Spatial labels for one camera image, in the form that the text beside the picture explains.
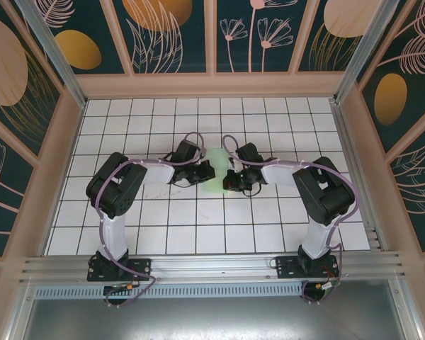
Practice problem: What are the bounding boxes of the grey metal sheet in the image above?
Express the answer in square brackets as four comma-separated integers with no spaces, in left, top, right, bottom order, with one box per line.
[21,296,405,340]

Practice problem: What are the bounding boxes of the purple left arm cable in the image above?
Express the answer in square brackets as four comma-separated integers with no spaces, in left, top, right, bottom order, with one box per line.
[95,131,206,310]

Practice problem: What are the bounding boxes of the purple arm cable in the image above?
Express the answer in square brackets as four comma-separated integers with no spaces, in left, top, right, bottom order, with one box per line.
[222,134,361,305]
[95,131,206,310]

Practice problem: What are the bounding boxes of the aluminium mounting rail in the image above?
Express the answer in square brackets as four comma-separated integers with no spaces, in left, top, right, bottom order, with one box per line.
[19,250,407,285]

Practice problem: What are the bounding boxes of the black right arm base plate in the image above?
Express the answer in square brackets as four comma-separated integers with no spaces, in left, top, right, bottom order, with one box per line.
[276,255,339,281]

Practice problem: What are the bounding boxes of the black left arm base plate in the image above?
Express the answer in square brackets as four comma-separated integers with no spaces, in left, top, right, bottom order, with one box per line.
[87,256,152,283]

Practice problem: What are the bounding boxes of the grey slotted cable duct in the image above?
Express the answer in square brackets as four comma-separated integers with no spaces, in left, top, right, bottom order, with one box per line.
[33,281,305,299]

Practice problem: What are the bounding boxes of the aluminium side rail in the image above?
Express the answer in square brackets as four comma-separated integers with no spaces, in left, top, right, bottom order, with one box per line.
[331,98,390,254]

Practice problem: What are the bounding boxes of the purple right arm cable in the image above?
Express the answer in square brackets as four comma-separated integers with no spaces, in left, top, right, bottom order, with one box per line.
[222,134,361,305]

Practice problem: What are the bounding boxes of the aluminium frame post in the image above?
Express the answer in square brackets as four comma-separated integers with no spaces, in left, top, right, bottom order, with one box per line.
[13,0,89,108]
[333,0,411,103]

